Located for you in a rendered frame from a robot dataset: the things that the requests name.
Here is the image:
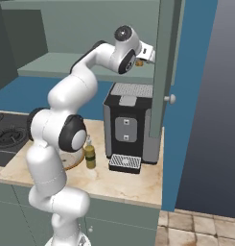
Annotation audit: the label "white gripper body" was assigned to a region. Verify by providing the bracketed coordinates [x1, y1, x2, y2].
[136, 44, 156, 65]

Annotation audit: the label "green cabinet door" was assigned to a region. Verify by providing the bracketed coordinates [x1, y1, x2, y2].
[149, 0, 183, 139]

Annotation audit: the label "green glass bottle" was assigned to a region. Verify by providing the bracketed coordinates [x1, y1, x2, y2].
[83, 135, 97, 170]

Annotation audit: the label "wooden mixing bowl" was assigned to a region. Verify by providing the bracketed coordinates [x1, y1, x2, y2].
[59, 147, 86, 171]

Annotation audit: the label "green base cabinet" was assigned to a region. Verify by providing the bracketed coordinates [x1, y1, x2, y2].
[0, 181, 162, 246]

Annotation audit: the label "white round door knob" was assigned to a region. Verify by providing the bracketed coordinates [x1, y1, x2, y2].
[163, 93, 176, 106]

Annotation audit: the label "black coffee machine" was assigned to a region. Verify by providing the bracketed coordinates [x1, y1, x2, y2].
[103, 82, 162, 175]

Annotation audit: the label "black hob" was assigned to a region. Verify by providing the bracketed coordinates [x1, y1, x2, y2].
[0, 111, 31, 167]

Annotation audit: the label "green open wall cabinet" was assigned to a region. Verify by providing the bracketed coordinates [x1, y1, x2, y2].
[0, 0, 186, 86]

